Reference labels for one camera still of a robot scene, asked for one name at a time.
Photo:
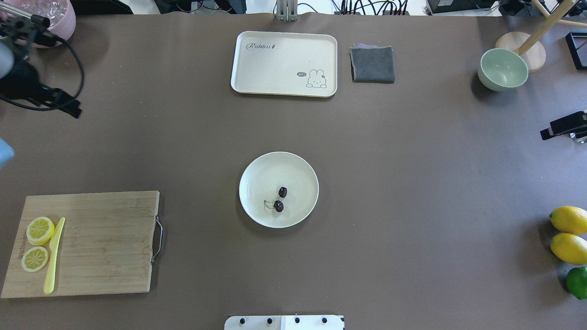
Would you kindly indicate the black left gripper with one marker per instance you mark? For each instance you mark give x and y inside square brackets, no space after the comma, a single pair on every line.
[19,78]

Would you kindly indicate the yellow lemon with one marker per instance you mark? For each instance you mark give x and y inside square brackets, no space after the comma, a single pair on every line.
[569,219]
[569,248]

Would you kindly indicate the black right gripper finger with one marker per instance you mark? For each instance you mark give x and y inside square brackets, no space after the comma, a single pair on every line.
[575,125]

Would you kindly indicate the metal muddler tool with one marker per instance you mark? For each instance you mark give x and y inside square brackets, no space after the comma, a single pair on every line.
[18,12]

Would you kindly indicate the green lime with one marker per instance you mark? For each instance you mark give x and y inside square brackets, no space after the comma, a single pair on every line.
[576,282]

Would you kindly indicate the white round plate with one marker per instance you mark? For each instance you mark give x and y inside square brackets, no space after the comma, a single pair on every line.
[262,179]

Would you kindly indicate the wooden cup tree stand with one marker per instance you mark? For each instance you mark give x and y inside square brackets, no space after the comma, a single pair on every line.
[529,47]

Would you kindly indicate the pink bowl with ice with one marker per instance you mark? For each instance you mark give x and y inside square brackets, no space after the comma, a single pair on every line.
[60,12]

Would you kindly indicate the light green bowl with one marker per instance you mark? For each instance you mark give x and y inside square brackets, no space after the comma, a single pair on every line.
[502,70]

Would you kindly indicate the aluminium frame post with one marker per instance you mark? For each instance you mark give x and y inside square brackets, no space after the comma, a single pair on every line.
[286,10]

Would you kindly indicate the cream serving tray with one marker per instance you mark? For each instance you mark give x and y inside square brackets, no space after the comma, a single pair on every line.
[285,63]

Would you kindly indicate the grey folded cloth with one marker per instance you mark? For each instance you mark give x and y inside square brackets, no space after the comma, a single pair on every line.
[372,64]

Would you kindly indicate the dark red cherry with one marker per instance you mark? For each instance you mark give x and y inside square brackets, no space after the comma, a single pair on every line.
[282,192]
[277,205]

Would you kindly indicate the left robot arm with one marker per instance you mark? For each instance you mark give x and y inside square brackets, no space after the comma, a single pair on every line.
[20,84]

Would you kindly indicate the bamboo cutting board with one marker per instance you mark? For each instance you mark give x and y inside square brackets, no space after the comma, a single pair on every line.
[106,245]

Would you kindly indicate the lemon slice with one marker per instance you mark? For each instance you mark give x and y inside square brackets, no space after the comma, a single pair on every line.
[35,258]
[40,231]

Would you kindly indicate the yellow plastic knife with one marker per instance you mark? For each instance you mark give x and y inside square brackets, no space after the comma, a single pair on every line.
[49,283]

